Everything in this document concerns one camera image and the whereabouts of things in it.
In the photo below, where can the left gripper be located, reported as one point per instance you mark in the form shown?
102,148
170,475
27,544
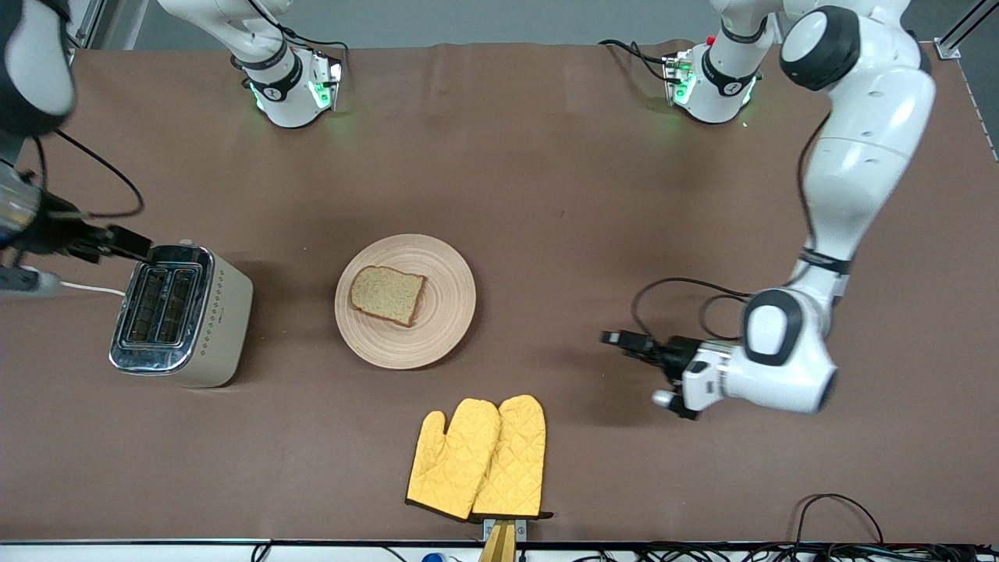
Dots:
677,352

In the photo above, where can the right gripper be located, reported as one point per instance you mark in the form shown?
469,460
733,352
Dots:
48,235

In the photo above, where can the round wooden plate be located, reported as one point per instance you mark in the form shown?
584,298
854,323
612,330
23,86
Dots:
445,312

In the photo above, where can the brown bread slice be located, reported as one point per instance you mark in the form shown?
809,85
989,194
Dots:
386,295

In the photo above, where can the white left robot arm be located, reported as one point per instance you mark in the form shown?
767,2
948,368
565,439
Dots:
866,156

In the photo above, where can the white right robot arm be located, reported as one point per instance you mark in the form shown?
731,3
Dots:
285,94

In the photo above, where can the beige chrome toaster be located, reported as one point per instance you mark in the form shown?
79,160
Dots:
211,328

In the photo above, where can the yellow quilted oven mitt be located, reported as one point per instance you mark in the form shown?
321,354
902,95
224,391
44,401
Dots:
453,460
519,460

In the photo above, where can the brown table cloth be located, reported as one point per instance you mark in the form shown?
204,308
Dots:
546,195

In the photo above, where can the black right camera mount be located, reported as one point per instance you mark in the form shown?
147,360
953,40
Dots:
47,234

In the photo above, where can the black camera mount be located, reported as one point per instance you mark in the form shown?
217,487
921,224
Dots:
47,234
687,407

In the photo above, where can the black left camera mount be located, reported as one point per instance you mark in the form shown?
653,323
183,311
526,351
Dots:
687,407

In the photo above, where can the small metal bracket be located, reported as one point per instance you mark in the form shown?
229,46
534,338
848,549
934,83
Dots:
520,529

